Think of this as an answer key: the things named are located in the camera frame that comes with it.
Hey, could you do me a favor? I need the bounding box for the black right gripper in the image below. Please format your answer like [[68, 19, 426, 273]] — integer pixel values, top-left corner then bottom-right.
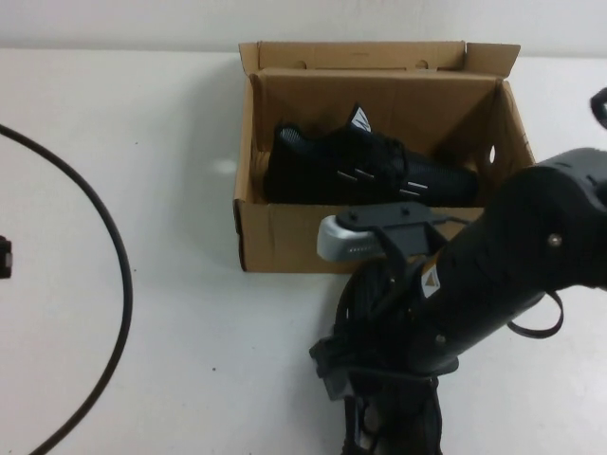
[[308, 331, 461, 455]]

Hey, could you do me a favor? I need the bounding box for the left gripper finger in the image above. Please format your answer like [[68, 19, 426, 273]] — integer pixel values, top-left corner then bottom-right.
[[0, 235, 13, 281]]

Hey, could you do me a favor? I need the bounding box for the black knit sneaker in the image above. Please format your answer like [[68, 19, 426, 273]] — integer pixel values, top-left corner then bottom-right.
[[335, 263, 450, 455], [263, 100, 481, 207]]

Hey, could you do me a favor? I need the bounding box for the brown cardboard shoe box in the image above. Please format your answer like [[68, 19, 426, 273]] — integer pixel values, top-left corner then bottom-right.
[[233, 40, 538, 276]]

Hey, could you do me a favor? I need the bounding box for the black left camera cable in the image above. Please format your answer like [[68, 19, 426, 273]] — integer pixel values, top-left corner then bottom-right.
[[0, 122, 135, 455]]

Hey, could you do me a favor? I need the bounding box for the black camera cable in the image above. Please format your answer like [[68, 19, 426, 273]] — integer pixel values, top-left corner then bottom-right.
[[0, 122, 135, 455], [506, 289, 565, 340]]

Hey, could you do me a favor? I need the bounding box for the black right camera cable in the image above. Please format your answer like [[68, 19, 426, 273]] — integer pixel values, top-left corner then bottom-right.
[[506, 289, 565, 340]]

